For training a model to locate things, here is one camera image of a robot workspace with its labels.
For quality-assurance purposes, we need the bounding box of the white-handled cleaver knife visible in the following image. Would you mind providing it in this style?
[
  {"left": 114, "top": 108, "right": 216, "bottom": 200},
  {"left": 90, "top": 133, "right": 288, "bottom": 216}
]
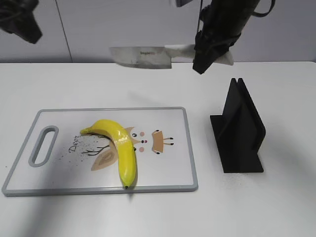
[{"left": 109, "top": 44, "right": 235, "bottom": 69}]

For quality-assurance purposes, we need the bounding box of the white grey-rimmed cutting board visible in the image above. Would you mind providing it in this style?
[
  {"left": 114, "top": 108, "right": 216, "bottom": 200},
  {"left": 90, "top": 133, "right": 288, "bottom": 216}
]
[{"left": 2, "top": 107, "right": 198, "bottom": 197}]

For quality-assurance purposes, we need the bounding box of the black knife stand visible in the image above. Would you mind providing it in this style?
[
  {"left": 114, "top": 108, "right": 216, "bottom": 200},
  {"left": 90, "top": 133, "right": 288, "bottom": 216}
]
[{"left": 210, "top": 78, "right": 266, "bottom": 173}]

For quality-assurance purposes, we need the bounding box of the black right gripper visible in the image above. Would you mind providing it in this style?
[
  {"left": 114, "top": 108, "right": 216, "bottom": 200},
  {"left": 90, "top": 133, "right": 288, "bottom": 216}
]
[{"left": 193, "top": 0, "right": 259, "bottom": 75}]

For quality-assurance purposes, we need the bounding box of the yellow plastic banana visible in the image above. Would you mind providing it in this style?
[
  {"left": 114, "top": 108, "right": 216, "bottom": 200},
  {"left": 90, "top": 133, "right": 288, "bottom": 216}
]
[{"left": 80, "top": 119, "right": 136, "bottom": 189}]

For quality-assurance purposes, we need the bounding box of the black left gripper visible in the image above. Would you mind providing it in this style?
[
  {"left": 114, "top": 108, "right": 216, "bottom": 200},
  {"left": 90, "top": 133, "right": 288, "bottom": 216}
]
[{"left": 0, "top": 0, "right": 42, "bottom": 44}]

